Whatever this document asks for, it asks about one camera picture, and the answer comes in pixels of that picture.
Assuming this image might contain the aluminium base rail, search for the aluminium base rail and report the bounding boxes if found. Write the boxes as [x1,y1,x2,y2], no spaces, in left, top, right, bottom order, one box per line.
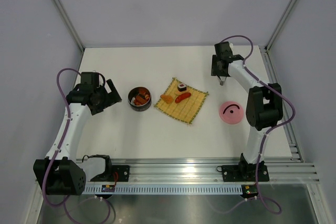
[112,158,320,184]

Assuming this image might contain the bamboo mat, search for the bamboo mat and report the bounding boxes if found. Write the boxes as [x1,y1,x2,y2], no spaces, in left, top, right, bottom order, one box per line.
[154,77,209,125]

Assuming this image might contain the orange cheese wedge toy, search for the orange cheese wedge toy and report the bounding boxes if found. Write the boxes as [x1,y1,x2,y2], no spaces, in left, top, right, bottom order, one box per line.
[160,94,174,104]

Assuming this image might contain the white slotted cable duct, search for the white slotted cable duct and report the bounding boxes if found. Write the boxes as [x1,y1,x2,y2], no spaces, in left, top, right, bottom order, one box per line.
[79,183,258,195]

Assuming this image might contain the purple cable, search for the purple cable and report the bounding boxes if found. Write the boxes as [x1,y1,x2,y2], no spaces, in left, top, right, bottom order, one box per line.
[41,68,116,222]
[204,34,297,221]

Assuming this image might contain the pink round lid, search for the pink round lid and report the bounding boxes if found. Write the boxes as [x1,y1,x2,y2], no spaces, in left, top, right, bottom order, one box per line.
[218,101,245,125]

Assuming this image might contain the left frame post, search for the left frame post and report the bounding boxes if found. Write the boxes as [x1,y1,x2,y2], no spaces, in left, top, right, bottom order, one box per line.
[51,0,85,53]

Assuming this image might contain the red sausage toy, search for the red sausage toy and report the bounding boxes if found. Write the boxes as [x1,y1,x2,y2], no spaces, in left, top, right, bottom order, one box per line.
[175,92,191,103]

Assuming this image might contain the right frame post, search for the right frame post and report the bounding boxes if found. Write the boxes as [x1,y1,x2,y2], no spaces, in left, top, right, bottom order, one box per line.
[265,0,299,53]

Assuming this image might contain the sushi roll toy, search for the sushi roll toy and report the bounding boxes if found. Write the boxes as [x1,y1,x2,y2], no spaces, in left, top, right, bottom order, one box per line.
[177,83,187,92]

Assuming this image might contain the frame post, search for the frame post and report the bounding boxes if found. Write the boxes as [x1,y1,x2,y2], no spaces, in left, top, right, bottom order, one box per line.
[51,0,85,53]
[265,0,299,53]

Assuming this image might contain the round metal lunch box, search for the round metal lunch box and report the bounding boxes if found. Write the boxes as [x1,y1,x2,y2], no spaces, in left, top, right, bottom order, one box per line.
[128,87,152,112]

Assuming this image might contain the brown rectangular food toy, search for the brown rectangular food toy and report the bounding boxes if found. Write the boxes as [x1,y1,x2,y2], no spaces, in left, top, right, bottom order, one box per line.
[133,98,146,106]

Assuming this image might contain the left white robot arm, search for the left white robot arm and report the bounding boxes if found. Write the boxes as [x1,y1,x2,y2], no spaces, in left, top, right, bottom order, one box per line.
[33,72,122,196]

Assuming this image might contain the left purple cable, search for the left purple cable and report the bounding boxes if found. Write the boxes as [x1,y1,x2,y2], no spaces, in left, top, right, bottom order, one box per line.
[41,68,116,222]

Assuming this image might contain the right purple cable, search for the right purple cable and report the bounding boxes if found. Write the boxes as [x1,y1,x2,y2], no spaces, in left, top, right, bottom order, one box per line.
[204,34,297,221]

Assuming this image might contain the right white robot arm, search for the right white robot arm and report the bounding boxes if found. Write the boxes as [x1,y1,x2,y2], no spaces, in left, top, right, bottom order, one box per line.
[211,42,283,182]

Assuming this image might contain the metal tongs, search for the metal tongs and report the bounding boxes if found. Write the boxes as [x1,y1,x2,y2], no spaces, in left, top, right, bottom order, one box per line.
[217,76,227,86]

